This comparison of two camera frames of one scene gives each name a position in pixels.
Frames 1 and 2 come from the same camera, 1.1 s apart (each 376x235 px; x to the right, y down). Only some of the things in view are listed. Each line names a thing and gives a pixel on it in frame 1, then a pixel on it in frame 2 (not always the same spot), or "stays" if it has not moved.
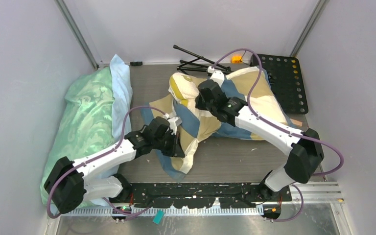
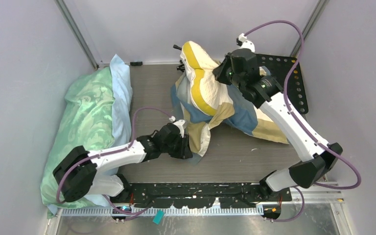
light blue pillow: (122, 96) stays
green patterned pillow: (86, 125) stays
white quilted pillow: (183, 87) to (209, 93)
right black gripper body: (201, 104) to (226, 75)
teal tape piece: (158, 217) stays
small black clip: (136, 63) stays
